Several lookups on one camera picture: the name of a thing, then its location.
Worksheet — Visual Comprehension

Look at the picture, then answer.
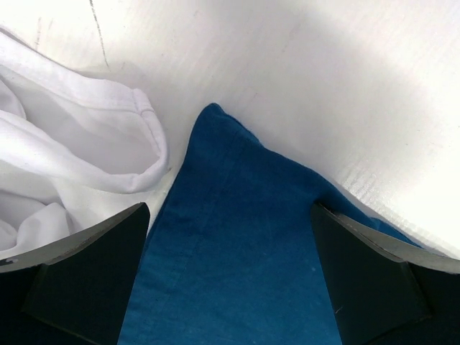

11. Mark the blue printed t-shirt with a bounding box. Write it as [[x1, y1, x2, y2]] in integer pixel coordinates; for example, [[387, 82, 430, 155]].
[[119, 103, 404, 345]]

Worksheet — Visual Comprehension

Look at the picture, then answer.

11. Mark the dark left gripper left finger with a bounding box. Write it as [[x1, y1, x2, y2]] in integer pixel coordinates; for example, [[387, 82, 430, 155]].
[[1, 203, 150, 344]]

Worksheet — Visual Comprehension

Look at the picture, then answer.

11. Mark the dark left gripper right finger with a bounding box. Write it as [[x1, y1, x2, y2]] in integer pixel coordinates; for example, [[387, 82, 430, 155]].
[[310, 204, 459, 344]]

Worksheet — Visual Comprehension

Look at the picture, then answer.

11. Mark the white folded t-shirt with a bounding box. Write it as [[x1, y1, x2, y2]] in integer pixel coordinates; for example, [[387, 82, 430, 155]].
[[1, 33, 169, 259]]

